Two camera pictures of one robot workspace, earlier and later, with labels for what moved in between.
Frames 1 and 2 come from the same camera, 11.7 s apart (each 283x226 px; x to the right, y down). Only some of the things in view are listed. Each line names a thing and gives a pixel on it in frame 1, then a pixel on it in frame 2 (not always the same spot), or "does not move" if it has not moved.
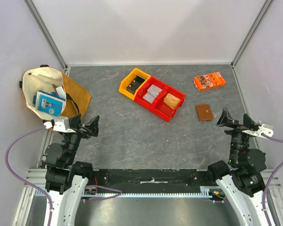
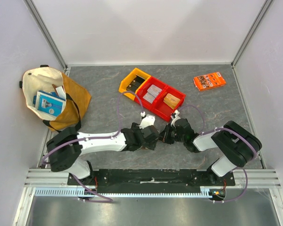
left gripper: [92, 125] to [150, 145]
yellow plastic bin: [128, 80] does not move
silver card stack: [152, 92] does not move
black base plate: [152, 181] does not move
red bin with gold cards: [168, 103] does not move
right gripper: [237, 128] to [168, 134]
